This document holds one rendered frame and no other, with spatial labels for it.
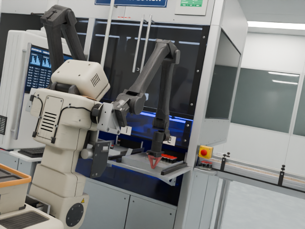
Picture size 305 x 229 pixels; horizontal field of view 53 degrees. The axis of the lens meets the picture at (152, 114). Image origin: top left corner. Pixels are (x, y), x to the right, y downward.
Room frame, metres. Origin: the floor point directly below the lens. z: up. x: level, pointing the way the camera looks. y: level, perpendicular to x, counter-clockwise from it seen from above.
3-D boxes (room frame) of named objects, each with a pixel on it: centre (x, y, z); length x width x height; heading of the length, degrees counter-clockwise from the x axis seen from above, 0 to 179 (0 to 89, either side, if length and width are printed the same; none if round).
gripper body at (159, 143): (1.67, -0.05, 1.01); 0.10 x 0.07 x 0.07; 155
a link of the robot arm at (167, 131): (1.71, -0.07, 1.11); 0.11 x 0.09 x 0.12; 152
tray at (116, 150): (2.11, 0.21, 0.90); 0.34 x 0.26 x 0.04; 156
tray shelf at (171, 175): (1.97, 0.08, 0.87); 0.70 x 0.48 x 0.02; 66
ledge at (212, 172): (2.00, -0.41, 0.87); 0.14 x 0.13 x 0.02; 156
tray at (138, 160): (1.86, -0.06, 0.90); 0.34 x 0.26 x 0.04; 155
